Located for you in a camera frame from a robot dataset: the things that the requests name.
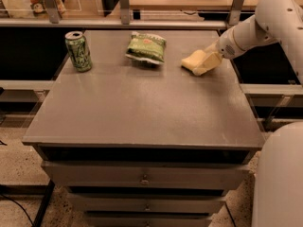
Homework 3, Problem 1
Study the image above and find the yellow sponge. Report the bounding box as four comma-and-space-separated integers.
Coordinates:
181, 50, 207, 76

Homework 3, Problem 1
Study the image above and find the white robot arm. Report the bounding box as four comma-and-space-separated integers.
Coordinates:
205, 0, 303, 227

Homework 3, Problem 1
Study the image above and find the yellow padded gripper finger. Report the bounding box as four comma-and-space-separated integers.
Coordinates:
193, 52, 223, 76
204, 41, 219, 54

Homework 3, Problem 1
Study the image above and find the metal railing frame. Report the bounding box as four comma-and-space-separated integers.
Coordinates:
0, 0, 257, 30

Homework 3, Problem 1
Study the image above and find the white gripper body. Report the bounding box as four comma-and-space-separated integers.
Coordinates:
217, 28, 242, 60

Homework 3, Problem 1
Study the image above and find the green chip bag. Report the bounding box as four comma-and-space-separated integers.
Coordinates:
126, 32, 167, 64

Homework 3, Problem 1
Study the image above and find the green drink can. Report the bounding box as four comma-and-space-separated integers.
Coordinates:
65, 31, 93, 72

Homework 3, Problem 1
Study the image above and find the grey drawer cabinet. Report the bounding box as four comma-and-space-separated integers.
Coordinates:
23, 30, 263, 227

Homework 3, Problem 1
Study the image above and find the black floor cable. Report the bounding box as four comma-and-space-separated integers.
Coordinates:
0, 192, 36, 227

